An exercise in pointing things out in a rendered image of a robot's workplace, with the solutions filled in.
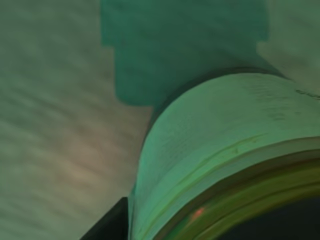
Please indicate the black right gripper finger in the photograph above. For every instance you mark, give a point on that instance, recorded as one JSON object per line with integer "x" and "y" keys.
{"x": 112, "y": 223}

